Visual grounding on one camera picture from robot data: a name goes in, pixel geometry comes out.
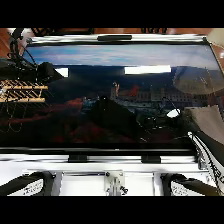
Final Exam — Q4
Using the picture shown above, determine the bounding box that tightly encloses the grey-brown garment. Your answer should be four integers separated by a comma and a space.
182, 105, 224, 135

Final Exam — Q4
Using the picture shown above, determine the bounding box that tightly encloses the silver frame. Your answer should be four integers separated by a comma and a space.
0, 33, 224, 197

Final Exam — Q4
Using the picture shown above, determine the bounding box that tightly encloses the black cable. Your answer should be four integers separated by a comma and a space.
0, 97, 27, 134

